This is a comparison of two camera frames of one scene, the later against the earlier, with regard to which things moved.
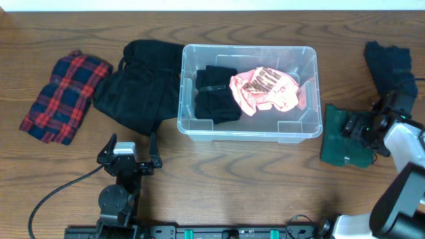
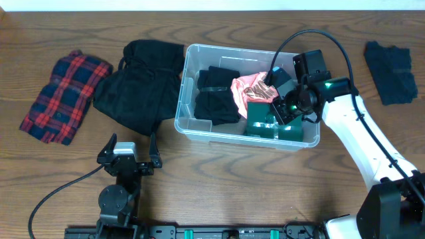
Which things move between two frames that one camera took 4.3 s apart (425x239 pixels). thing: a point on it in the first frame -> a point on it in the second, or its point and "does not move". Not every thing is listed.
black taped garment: (215, 98) does not move
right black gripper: (352, 125) -> (279, 107)
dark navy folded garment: (392, 68) does not move
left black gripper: (155, 162) does not move
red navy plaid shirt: (63, 101) does not move
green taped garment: (339, 149) -> (262, 121)
